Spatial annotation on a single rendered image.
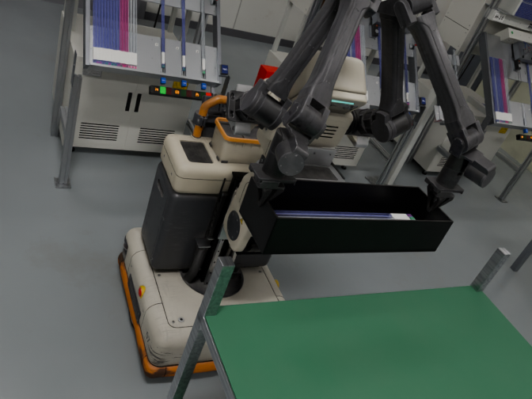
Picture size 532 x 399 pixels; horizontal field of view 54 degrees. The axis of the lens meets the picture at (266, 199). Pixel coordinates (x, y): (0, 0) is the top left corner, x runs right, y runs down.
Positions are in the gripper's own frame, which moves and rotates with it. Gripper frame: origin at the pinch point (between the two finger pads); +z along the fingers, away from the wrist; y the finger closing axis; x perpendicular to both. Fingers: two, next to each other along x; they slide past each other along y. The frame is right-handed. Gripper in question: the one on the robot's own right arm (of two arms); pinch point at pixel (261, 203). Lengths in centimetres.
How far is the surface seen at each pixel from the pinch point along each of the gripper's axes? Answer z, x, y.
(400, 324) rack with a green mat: 15.6, -27.9, 34.1
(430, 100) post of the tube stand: 30, 171, 215
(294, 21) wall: 70, 456, 254
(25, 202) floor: 108, 141, -39
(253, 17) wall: 76, 455, 203
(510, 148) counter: 96, 252, 444
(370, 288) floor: 108, 70, 138
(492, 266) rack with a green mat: 5, -19, 70
